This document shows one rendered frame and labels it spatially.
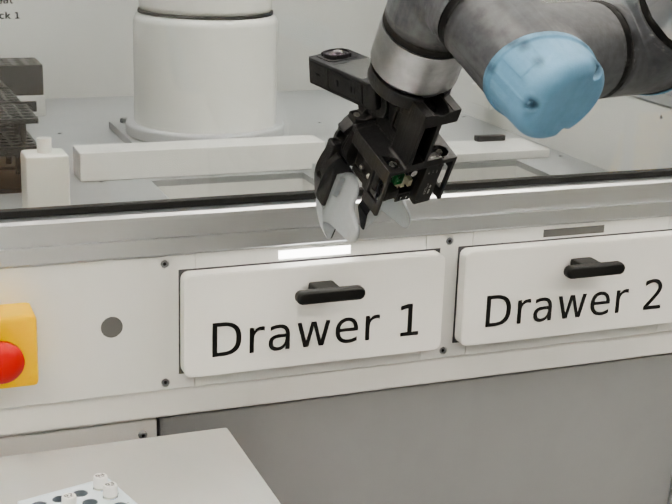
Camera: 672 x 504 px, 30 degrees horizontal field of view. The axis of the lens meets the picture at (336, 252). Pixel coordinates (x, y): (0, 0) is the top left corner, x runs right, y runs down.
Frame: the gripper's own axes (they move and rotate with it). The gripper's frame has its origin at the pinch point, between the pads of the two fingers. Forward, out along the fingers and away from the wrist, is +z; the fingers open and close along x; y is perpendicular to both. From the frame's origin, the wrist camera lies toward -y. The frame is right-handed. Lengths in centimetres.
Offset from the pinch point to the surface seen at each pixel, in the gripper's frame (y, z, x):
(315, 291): -0.2, 11.2, -0.4
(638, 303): 9.3, 18.5, 40.3
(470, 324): 4.7, 18.8, 18.8
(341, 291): 0.6, 11.3, 2.2
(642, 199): 1.4, 9.5, 42.6
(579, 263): 5.5, 12.1, 31.1
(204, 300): -4.8, 13.9, -10.3
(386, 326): 2.1, 18.1, 8.9
